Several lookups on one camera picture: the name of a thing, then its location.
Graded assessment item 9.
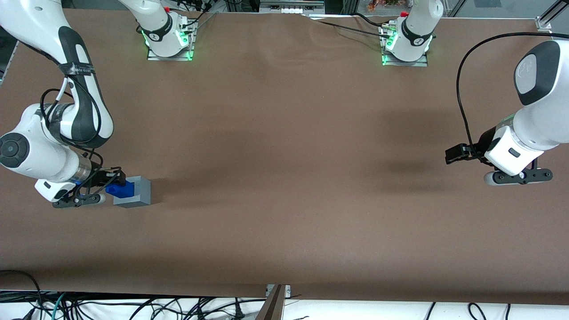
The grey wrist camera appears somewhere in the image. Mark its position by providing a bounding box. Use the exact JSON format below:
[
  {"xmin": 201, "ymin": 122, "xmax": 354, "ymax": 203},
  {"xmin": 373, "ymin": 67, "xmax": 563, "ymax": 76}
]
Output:
[
  {"xmin": 52, "ymin": 193, "xmax": 107, "ymax": 209},
  {"xmin": 484, "ymin": 168, "xmax": 553, "ymax": 186}
]

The brown table mat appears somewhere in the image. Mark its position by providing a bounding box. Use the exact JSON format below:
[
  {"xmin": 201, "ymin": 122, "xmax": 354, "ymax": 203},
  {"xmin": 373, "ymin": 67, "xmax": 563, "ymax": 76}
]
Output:
[{"xmin": 0, "ymin": 9, "xmax": 569, "ymax": 306}]

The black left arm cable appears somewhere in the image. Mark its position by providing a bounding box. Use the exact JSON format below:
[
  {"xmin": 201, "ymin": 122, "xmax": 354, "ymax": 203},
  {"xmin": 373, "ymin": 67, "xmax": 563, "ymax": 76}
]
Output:
[{"xmin": 456, "ymin": 32, "xmax": 569, "ymax": 157}]

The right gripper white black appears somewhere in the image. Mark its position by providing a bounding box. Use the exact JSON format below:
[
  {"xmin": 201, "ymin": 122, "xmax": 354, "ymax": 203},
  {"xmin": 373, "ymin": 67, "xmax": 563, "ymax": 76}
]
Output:
[{"xmin": 34, "ymin": 167, "xmax": 128, "ymax": 202}]

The teal floor cable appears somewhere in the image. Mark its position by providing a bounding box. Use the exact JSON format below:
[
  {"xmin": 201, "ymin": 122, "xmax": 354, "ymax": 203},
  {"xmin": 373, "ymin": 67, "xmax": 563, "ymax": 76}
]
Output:
[{"xmin": 51, "ymin": 292, "xmax": 68, "ymax": 320}]

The metal table edge bracket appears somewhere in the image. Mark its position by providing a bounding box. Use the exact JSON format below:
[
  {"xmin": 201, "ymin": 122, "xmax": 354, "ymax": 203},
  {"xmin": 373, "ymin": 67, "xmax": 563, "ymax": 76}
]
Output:
[{"xmin": 265, "ymin": 284, "xmax": 292, "ymax": 298}]

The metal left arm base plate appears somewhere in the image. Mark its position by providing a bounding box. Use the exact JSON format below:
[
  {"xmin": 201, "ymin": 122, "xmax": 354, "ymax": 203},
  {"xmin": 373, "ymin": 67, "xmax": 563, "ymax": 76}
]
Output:
[{"xmin": 380, "ymin": 24, "xmax": 430, "ymax": 68}]

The blue plastic part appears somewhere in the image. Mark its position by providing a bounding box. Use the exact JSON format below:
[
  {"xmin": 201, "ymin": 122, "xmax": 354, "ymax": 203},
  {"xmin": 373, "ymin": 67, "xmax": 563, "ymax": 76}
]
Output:
[{"xmin": 105, "ymin": 180, "xmax": 136, "ymax": 199}]

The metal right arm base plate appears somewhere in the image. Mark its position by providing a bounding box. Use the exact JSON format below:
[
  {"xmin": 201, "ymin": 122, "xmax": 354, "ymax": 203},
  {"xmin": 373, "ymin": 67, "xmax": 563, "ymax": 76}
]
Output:
[{"xmin": 146, "ymin": 20, "xmax": 197, "ymax": 62}]

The black cable across mat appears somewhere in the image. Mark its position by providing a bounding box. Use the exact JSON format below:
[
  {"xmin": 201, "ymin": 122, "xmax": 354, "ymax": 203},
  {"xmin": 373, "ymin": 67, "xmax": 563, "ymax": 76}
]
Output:
[{"xmin": 306, "ymin": 12, "xmax": 394, "ymax": 40}]

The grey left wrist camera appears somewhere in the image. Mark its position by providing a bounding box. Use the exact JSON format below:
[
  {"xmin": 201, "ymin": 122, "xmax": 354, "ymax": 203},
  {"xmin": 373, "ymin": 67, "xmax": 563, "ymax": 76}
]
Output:
[{"xmin": 484, "ymin": 168, "xmax": 553, "ymax": 186}]

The gray cube base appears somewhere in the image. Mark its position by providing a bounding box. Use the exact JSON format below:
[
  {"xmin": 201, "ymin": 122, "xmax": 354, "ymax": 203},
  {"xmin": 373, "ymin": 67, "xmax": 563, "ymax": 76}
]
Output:
[{"xmin": 113, "ymin": 176, "xmax": 152, "ymax": 209}]

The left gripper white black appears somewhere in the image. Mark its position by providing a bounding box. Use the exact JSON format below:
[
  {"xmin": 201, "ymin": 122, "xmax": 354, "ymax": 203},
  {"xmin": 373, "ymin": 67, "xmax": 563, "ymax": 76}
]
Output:
[{"xmin": 445, "ymin": 126, "xmax": 544, "ymax": 177}]

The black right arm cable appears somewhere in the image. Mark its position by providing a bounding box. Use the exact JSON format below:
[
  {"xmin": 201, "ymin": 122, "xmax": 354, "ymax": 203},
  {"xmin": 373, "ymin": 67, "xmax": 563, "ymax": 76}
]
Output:
[{"xmin": 39, "ymin": 67, "xmax": 105, "ymax": 180}]

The dark slanted beam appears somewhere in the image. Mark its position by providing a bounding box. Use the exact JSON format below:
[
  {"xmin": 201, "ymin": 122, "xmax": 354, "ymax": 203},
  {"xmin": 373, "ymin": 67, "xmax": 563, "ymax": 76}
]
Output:
[{"xmin": 254, "ymin": 284, "xmax": 286, "ymax": 320}]

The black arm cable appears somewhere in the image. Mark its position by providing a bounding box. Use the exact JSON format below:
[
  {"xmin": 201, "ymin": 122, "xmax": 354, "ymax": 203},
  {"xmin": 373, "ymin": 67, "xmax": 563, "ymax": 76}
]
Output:
[
  {"xmin": 456, "ymin": 32, "xmax": 569, "ymax": 157},
  {"xmin": 39, "ymin": 67, "xmax": 105, "ymax": 180}
]

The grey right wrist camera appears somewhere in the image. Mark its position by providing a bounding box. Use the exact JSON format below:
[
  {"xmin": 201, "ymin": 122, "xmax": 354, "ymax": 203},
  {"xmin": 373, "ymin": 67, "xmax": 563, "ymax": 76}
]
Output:
[{"xmin": 52, "ymin": 193, "xmax": 107, "ymax": 209}]

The black looped floor cable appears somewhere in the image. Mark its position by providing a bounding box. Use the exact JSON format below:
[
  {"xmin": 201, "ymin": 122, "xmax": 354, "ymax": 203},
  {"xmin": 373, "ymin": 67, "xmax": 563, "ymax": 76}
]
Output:
[{"xmin": 0, "ymin": 269, "xmax": 45, "ymax": 320}]

